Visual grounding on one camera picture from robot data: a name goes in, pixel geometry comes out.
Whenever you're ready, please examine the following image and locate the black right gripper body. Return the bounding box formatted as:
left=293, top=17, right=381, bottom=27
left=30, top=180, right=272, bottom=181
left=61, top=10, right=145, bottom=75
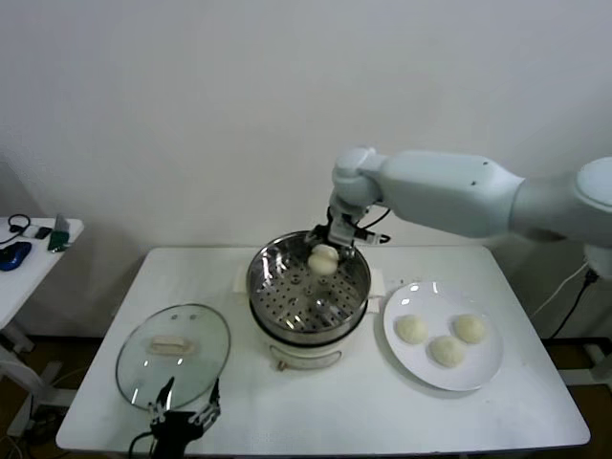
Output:
left=320, top=204, right=359, bottom=246

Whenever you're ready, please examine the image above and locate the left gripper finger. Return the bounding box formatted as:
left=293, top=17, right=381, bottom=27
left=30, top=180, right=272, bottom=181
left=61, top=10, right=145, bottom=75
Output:
left=146, top=376, right=176, bottom=426
left=188, top=377, right=224, bottom=427

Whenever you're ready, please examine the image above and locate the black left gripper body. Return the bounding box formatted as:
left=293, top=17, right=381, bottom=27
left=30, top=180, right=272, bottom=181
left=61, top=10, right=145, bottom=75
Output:
left=150, top=411, right=205, bottom=459

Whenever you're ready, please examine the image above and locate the white steamed baozi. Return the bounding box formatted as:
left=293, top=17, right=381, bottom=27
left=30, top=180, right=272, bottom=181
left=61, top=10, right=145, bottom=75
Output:
left=394, top=314, right=429, bottom=345
left=427, top=335, right=468, bottom=369
left=307, top=243, right=340, bottom=277
left=452, top=313, right=487, bottom=344

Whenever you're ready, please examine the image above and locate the glass lid with cream handle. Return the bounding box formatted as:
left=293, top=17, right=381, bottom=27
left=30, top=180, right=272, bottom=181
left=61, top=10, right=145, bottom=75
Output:
left=115, top=302, right=232, bottom=411

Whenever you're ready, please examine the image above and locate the stainless steel steamer basket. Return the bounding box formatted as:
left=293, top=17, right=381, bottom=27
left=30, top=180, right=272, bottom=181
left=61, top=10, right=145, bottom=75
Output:
left=232, top=229, right=386, bottom=336

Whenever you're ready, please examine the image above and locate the white round plate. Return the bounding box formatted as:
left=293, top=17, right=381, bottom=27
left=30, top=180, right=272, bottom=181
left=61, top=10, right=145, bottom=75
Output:
left=382, top=281, right=505, bottom=392

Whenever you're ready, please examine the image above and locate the white side table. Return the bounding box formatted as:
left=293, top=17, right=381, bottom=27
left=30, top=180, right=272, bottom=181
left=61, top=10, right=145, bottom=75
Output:
left=0, top=216, right=86, bottom=439

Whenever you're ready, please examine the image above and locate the blue computer mouse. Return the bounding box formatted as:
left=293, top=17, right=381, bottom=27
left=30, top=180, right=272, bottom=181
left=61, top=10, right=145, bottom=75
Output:
left=0, top=241, right=33, bottom=273

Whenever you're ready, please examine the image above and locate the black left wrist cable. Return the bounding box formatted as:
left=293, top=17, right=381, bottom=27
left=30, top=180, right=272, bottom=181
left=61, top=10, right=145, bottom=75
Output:
left=127, top=429, right=159, bottom=459

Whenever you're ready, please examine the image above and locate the white power cable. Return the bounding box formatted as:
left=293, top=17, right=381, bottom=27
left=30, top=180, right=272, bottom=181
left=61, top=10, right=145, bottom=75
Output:
left=533, top=260, right=592, bottom=319

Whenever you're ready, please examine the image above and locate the black headset cable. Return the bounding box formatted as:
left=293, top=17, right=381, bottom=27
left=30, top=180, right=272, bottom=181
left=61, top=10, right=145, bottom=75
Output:
left=0, top=213, right=34, bottom=248

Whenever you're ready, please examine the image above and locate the black cable with adapter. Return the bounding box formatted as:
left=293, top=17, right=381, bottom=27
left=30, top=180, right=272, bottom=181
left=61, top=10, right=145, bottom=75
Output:
left=549, top=270, right=601, bottom=340

